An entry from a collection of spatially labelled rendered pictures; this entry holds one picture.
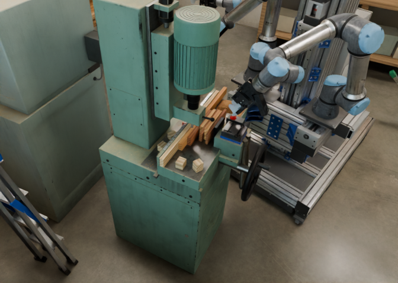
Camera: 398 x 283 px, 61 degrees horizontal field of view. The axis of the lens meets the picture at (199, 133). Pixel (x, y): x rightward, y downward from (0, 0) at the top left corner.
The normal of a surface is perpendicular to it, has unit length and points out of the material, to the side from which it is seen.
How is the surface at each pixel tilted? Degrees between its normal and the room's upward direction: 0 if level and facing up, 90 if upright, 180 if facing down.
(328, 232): 0
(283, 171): 0
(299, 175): 0
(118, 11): 90
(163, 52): 90
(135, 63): 90
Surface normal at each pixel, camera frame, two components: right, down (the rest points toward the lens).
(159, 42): -0.44, 0.58
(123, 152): 0.05, -0.74
